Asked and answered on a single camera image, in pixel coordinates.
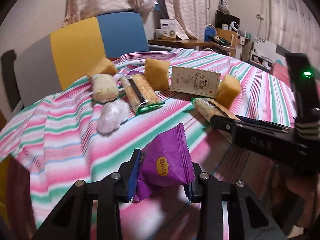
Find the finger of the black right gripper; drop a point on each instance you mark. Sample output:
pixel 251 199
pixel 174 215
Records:
pixel 258 126

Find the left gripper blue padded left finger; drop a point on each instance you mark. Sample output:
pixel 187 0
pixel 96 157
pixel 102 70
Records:
pixel 129 173

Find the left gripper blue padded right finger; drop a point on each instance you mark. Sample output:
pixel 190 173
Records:
pixel 193 190

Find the purple snack packet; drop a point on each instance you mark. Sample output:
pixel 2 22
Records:
pixel 166 162

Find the beige printed carton box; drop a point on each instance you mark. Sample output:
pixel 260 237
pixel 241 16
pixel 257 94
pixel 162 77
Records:
pixel 195 81

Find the rice cracker bar packet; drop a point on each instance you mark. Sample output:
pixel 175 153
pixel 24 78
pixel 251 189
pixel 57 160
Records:
pixel 140 94

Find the yellow sponge cake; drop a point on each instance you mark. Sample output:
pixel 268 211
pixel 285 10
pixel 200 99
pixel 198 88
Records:
pixel 103 66
pixel 157 73
pixel 229 89

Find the striped pink green bedsheet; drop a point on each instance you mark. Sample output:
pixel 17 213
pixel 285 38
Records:
pixel 56 139

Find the white plastic wrapped snack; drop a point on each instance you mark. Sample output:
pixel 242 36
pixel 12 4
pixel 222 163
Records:
pixel 113 114

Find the cream round bun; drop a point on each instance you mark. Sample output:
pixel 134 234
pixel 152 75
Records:
pixel 104 88

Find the blue round container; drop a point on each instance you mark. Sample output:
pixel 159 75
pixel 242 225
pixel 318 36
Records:
pixel 209 33

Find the wooden side desk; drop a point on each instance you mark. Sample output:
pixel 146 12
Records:
pixel 186 44

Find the gold metal tray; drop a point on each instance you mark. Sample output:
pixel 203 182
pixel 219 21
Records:
pixel 7 200

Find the white blue medicine box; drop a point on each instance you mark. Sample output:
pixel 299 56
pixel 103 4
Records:
pixel 168 28

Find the grey yellow blue chair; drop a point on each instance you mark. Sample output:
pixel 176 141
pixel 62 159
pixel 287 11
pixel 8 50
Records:
pixel 54 62

